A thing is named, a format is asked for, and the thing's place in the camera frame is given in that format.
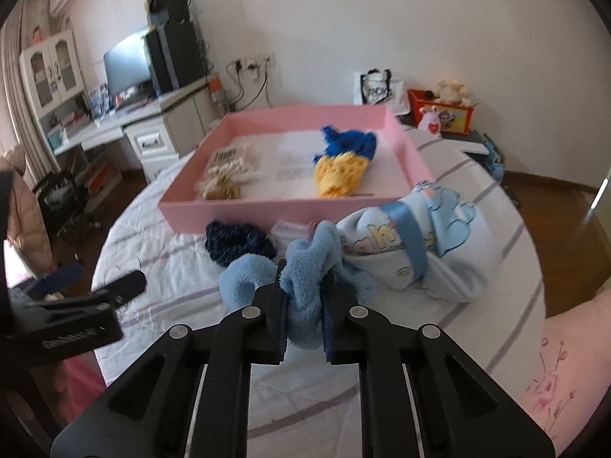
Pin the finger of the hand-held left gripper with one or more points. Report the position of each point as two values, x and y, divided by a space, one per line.
121 286
62 277

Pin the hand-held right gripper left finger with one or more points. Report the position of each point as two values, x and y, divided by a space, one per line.
281 329

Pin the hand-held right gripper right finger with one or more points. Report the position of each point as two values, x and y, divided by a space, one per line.
329 329

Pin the light blue fluffy cloth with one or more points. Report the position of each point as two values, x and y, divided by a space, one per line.
305 286

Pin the pink shallow box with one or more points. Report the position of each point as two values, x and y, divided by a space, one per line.
267 210

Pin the tan fabric scrunchie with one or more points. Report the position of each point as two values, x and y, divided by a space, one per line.
219 188

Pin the yellow crocheted toy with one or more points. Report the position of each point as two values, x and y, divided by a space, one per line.
341 167

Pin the cotton swab packet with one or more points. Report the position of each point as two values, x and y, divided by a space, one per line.
234 160

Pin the white striped tablecloth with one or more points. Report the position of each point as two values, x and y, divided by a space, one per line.
162 272

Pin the pink blanket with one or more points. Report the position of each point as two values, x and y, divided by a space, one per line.
81 386

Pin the beige padded coat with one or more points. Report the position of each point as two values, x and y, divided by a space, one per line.
26 210

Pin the black office chair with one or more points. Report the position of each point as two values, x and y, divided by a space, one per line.
59 200

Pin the navy blue scrunchie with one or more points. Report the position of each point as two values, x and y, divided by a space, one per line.
238 243

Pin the small clear plastic bag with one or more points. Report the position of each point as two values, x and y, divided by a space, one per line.
293 229

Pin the light blue baby garment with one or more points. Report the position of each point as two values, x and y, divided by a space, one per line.
429 253

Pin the white desk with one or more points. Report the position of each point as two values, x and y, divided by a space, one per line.
152 143

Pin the blue white carton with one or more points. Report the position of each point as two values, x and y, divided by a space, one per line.
100 98

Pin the beige curtain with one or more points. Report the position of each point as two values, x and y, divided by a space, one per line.
19 81

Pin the white hutch cabinet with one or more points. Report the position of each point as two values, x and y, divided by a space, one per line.
50 71

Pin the orange capped bottle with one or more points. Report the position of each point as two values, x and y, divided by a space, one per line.
216 89

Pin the black computer monitor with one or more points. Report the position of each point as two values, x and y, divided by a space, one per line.
126 64

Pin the black computer tower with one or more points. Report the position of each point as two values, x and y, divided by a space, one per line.
176 57

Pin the white tote bag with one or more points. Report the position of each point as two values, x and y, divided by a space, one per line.
379 90

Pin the red printed box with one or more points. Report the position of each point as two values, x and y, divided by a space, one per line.
453 119

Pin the pink floral bedding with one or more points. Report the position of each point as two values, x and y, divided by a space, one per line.
573 367

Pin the beige plush toy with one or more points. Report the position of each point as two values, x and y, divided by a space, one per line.
451 91

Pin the wall power outlets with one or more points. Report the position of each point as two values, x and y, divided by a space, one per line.
255 62

